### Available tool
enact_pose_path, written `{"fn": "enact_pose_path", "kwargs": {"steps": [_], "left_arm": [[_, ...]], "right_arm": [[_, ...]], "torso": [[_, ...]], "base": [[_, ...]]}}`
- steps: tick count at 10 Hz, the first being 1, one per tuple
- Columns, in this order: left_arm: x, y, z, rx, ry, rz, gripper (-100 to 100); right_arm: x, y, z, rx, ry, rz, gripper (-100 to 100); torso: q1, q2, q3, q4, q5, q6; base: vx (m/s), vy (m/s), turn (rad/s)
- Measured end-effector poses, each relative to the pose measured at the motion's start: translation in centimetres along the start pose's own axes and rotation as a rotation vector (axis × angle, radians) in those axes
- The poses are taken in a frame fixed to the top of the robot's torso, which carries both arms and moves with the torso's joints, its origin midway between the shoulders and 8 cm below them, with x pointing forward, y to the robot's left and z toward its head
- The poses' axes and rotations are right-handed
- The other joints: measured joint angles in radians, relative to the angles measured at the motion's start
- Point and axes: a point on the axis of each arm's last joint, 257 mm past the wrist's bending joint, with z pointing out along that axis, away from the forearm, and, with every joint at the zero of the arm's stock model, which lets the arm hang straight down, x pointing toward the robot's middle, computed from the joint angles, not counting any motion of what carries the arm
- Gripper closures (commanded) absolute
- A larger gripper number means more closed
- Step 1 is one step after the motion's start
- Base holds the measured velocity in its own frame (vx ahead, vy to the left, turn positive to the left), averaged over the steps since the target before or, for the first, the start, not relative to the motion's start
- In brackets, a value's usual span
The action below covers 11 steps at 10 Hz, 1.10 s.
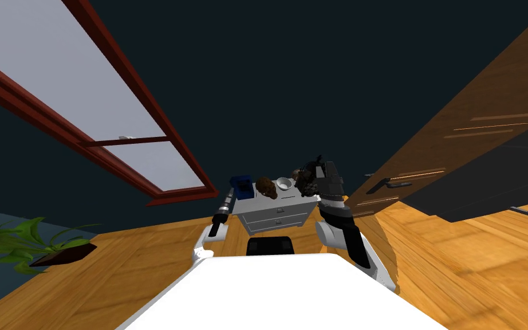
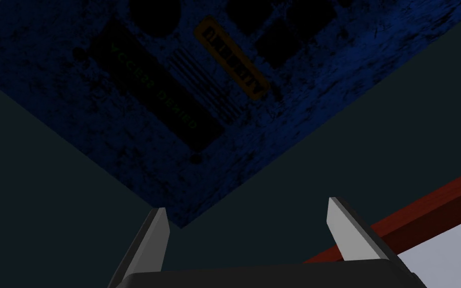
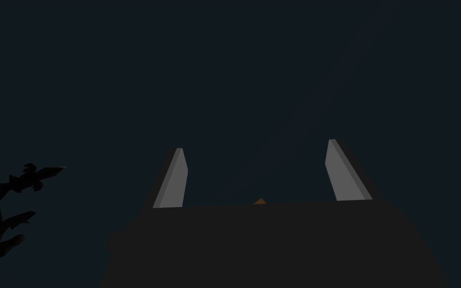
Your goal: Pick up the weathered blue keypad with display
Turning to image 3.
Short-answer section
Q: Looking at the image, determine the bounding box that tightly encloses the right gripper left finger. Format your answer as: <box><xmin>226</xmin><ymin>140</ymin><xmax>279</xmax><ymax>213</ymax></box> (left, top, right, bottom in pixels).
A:
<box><xmin>145</xmin><ymin>147</ymin><xmax>189</xmax><ymax>209</ymax></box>

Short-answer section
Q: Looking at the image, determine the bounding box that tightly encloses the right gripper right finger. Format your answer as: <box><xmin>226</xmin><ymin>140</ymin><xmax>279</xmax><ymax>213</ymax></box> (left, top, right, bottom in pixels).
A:
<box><xmin>324</xmin><ymin>138</ymin><xmax>384</xmax><ymax>202</ymax></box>

